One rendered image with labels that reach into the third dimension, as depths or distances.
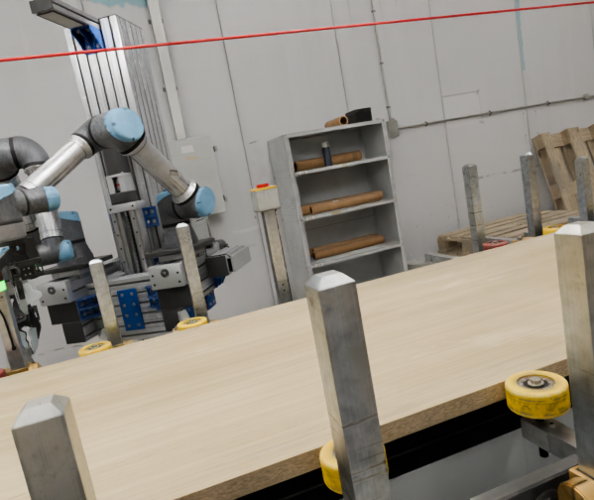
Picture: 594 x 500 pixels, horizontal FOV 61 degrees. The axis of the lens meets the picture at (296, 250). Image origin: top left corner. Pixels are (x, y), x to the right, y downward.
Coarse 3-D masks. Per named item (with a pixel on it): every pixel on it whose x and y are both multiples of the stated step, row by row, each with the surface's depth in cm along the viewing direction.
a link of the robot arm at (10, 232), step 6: (0, 228) 136; (6, 228) 136; (12, 228) 137; (18, 228) 138; (24, 228) 140; (0, 234) 136; (6, 234) 136; (12, 234) 137; (18, 234) 138; (24, 234) 140; (0, 240) 137; (6, 240) 137
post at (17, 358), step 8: (8, 296) 134; (0, 304) 131; (8, 304) 132; (8, 312) 132; (0, 320) 132; (8, 320) 132; (0, 328) 132; (16, 328) 134; (8, 336) 133; (16, 336) 133; (8, 344) 133; (16, 344) 133; (8, 352) 133; (16, 352) 134; (24, 352) 137; (8, 360) 133; (16, 360) 134; (24, 360) 135; (16, 368) 134
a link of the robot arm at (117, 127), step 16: (112, 112) 165; (128, 112) 168; (96, 128) 168; (112, 128) 164; (128, 128) 167; (96, 144) 173; (112, 144) 170; (128, 144) 170; (144, 144) 175; (144, 160) 177; (160, 160) 180; (160, 176) 183; (176, 176) 186; (176, 192) 189; (192, 192) 191; (208, 192) 196; (176, 208) 198; (192, 208) 194; (208, 208) 196
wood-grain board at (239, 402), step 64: (512, 256) 144; (256, 320) 127; (384, 320) 108; (448, 320) 101; (512, 320) 95; (0, 384) 114; (64, 384) 106; (128, 384) 99; (192, 384) 93; (256, 384) 87; (320, 384) 82; (384, 384) 78; (448, 384) 74; (0, 448) 81; (128, 448) 73; (192, 448) 69; (256, 448) 66; (320, 448) 64
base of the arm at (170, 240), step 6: (180, 222) 204; (186, 222) 206; (168, 228) 203; (174, 228) 203; (192, 228) 209; (168, 234) 203; (174, 234) 203; (192, 234) 206; (162, 240) 207; (168, 240) 203; (174, 240) 202; (192, 240) 205; (162, 246) 207; (168, 246) 203; (174, 246) 202
